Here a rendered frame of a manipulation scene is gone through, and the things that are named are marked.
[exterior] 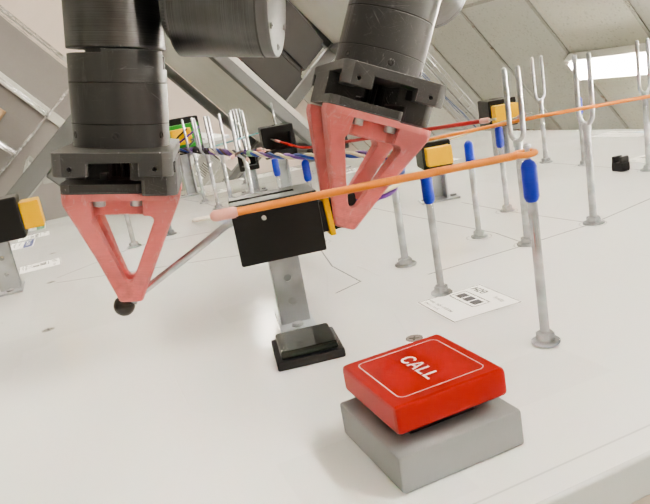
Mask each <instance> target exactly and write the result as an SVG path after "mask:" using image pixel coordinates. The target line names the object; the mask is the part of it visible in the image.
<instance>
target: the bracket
mask: <svg viewBox="0 0 650 504"><path fill-rule="evenodd" d="M268 265H269V270H270V275H271V280H272V284H273V289H274V294H275V299H276V304H277V309H278V311H275V316H276V319H277V322H278V325H279V328H280V331H281V333H283V332H288V331H292V330H296V329H301V328H305V327H310V326H314V325H317V324H316V322H315V320H314V318H313V316H312V314H311V312H310V310H309V307H308V302H307V297H306V292H305V286H304V281H303V276H302V271H301V266H300V260H299V256H295V257H290V258H285V259H281V260H276V261H271V262H268Z"/></svg>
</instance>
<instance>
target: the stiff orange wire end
mask: <svg viewBox="0 0 650 504"><path fill-rule="evenodd" d="M538 152H539V151H538V150H537V149H533V148H530V151H528V152H525V150H524V149H520V150H516V151H514V152H512V153H507V154H502V155H497V156H492V157H487V158H482V159H477V160H472V161H467V162H462V163H457V164H452V165H447V166H442V167H437V168H432V169H427V170H422V171H417V172H412V173H407V174H402V175H397V176H392V177H387V178H382V179H377V180H372V181H367V182H362V183H357V184H352V185H347V186H342V187H337V188H332V189H327V190H322V191H317V192H312V193H307V194H302V195H297V196H292V197H287V198H282V199H277V200H272V201H267V202H262V203H257V204H252V205H247V206H242V207H228V208H223V209H218V210H214V211H212V212H211V213H210V215H207V216H202V217H197V218H193V219H192V222H199V221H204V220H209V219H211V220H212V221H215V222H218V221H223V220H228V219H233V218H236V217H238V216H240V215H245V214H249V213H254V212H259V211H264V210H269V209H274V208H279V207H284V206H289V205H294V204H299V203H304V202H309V201H314V200H319V199H324V198H329V197H334V196H339V195H344V194H349V193H354V192H359V191H364V190H369V189H374V188H379V187H384V186H389V185H394V184H399V183H404V182H409V181H414V180H419V179H424V178H429V177H434V176H439V175H443V174H448V173H453V172H458V171H463V170H468V169H473V168H478V167H483V166H488V165H493V164H498V163H503V162H508V161H513V160H517V159H525V158H530V157H534V156H536V155H538Z"/></svg>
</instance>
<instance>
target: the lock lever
mask: <svg viewBox="0 0 650 504"><path fill-rule="evenodd" d="M231 227H233V223H232V219H230V220H228V221H226V222H224V223H223V224H222V225H220V226H219V227H218V228H216V229H215V230H214V231H213V232H212V233H210V234H209V235H208V236H207V237H206V238H204V239H203V240H202V241H201V242H199V243H198V244H197V245H196V246H194V247H193V248H192V249H190V250H189V251H188V252H187V253H185V254H184V255H183V256H182V257H180V258H179V259H178V260H176V261H175V262H174V263H173V264H171V265H170V266H169V267H167V268H166V269H165V270H164V271H162V272H161V273H160V274H158V275H157V276H156V277H155V278H153V279H152V280H151V281H150V283H149V285H148V288H147V291H146V293H148V292H149V291H150V290H151V289H153V288H154V287H155V286H157V285H158V284H159V283H160V282H162V281H163V280H164V279H166V278H167V277H168V276H169V275H171V274H172V273H173V272H175V271H176V270H177V269H178V268H180V267H181V266H182V265H184V264H185V263H186V262H187V261H189V260H190V259H191V258H193V257H194V256H195V255H196V254H198V253H199V252H200V251H201V250H203V249H204V248H205V247H206V246H208V245H209V244H210V243H211V242H213V241H214V240H215V239H216V238H218V237H219V236H220V235H221V234H222V233H224V232H225V231H226V230H227V229H229V228H231Z"/></svg>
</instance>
